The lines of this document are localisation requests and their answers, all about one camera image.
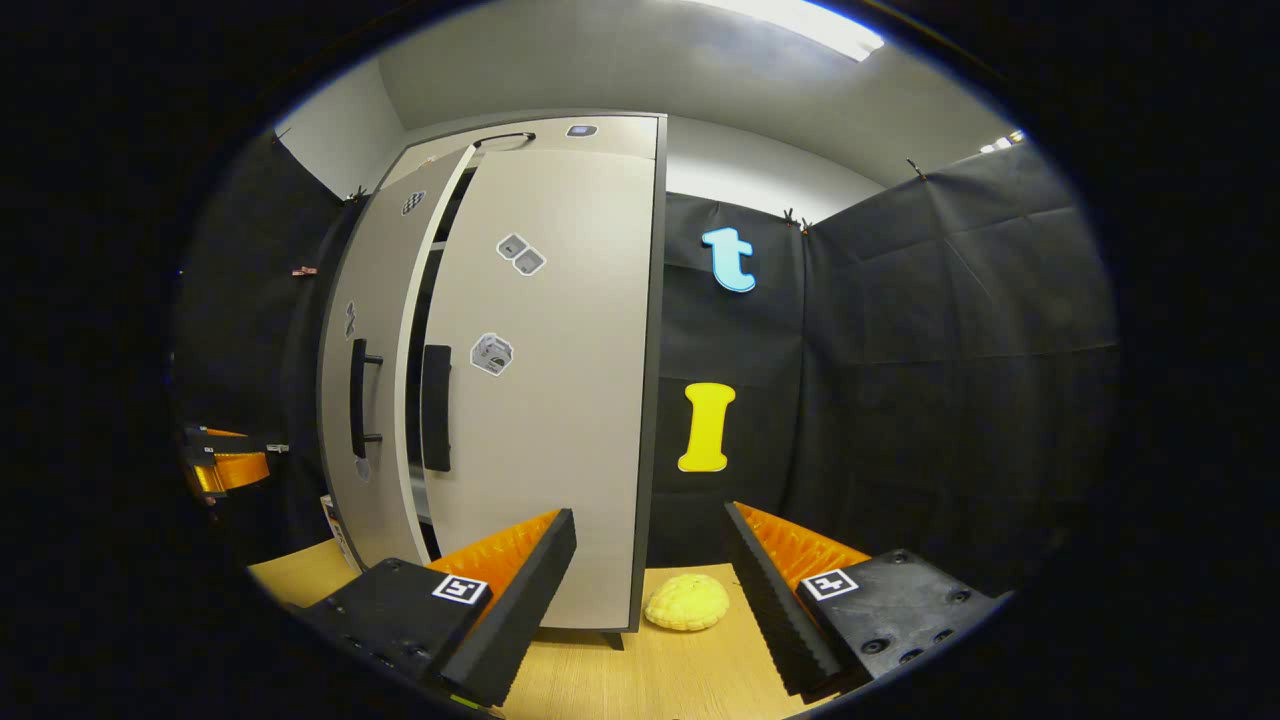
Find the white and grey cabinet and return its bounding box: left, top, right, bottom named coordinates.
left=318, top=112, right=669, bottom=651

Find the yellow bread bun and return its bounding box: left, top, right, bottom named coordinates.
left=643, top=573, right=731, bottom=633

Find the long ceiling light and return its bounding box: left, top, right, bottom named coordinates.
left=690, top=0, right=886, bottom=61

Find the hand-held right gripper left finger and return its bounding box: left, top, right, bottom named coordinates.
left=295, top=508, right=578, bottom=708

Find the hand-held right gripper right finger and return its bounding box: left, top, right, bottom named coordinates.
left=722, top=500, right=1006, bottom=706

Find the white cabinet door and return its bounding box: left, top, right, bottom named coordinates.
left=318, top=145, right=479, bottom=573
left=420, top=148, right=658, bottom=631

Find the black backdrop cloth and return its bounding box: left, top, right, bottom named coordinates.
left=170, top=130, right=1119, bottom=601

